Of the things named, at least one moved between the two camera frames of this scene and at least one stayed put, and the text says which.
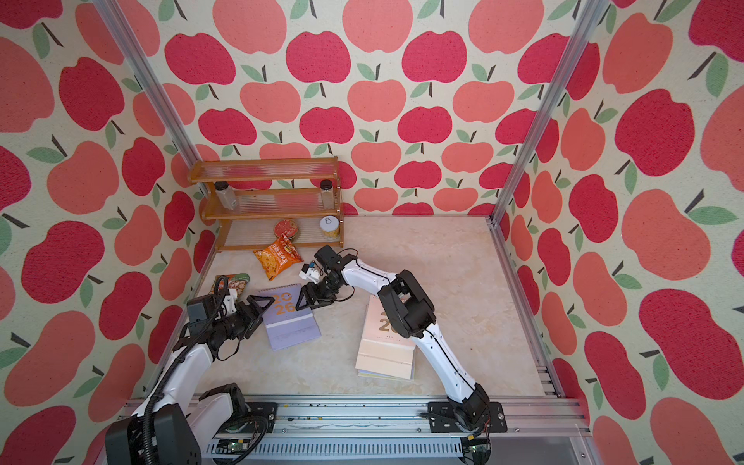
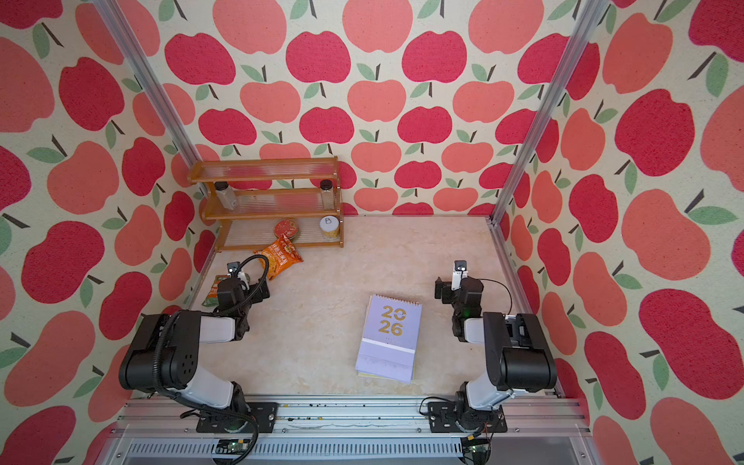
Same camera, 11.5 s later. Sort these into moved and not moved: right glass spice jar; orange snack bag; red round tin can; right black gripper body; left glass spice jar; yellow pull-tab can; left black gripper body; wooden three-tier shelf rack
Moved: left black gripper body; right black gripper body
Not moved: right glass spice jar; red round tin can; orange snack bag; left glass spice jar; wooden three-tier shelf rack; yellow pull-tab can
